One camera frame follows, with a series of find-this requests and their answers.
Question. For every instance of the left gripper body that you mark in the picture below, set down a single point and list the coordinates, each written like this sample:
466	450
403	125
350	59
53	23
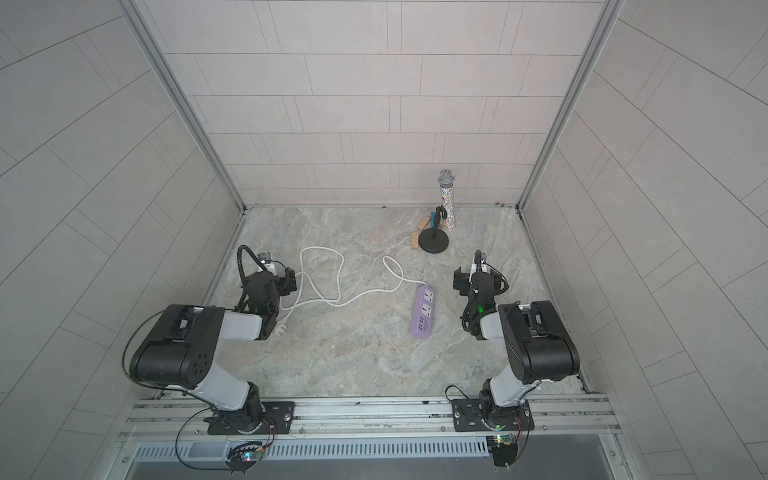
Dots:
284	288

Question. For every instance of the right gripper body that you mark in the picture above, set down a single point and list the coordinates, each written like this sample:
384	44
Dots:
463	277

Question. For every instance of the purple power strip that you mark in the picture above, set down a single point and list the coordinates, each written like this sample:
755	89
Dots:
423	312

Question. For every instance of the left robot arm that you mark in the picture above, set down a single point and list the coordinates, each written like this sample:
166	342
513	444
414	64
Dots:
178	352

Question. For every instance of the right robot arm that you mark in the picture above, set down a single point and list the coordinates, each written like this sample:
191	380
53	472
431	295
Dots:
538	346

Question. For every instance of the wooden block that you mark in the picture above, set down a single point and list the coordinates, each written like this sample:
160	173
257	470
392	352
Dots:
422	224

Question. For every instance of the glitter microphone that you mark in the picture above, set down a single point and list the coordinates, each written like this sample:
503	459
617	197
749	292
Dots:
446	180

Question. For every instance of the right circuit board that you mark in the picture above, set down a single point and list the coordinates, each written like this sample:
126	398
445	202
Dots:
504	449

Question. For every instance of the circuit board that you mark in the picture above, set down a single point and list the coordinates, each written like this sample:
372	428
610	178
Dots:
243	457
504	449

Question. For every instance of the left circuit board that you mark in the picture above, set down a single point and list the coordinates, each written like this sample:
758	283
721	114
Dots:
243	457

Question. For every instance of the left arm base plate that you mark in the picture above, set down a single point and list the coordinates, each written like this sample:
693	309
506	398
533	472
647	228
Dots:
276	416

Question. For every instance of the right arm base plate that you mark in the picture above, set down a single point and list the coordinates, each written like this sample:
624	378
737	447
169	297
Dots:
473	415

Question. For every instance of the aluminium mounting rail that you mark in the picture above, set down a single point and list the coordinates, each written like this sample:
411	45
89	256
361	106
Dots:
368	417

